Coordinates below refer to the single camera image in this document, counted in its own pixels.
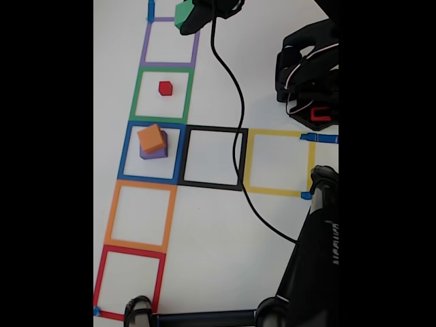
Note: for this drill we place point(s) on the green cube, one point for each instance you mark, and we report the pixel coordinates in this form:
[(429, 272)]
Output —
[(182, 13)]

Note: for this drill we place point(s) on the small red cube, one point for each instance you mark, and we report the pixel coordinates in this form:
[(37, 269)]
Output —
[(166, 88)]

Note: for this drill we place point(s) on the orange square block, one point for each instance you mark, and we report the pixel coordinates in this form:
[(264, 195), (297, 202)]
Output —
[(151, 138)]

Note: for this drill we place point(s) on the purple square block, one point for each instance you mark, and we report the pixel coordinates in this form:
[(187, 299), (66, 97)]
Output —
[(155, 156)]

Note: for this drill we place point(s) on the long blue tape strip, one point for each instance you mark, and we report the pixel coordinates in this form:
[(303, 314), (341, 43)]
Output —
[(323, 138)]

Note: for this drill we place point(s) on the small blue tape piece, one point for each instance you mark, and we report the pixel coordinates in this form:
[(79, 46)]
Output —
[(306, 195), (97, 310)]

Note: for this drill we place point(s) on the black tripod stand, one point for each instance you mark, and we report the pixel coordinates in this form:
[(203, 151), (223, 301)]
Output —
[(306, 272)]

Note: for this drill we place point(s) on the purple square frame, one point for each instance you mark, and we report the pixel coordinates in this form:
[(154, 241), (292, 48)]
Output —
[(144, 44)]

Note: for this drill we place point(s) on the green square frame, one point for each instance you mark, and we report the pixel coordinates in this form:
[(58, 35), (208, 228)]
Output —
[(134, 98)]

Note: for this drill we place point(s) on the black square frame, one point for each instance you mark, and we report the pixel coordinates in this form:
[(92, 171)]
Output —
[(211, 128)]

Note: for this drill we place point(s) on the yellow square frame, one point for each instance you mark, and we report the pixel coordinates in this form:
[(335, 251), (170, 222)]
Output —
[(272, 132)]

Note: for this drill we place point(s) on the blue square frame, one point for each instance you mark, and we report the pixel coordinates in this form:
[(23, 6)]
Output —
[(123, 153)]

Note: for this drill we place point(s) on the orange square frame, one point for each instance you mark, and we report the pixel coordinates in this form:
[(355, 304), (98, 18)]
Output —
[(110, 218)]

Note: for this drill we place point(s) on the red square frame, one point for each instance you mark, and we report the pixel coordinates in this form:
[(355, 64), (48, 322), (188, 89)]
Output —
[(99, 279)]

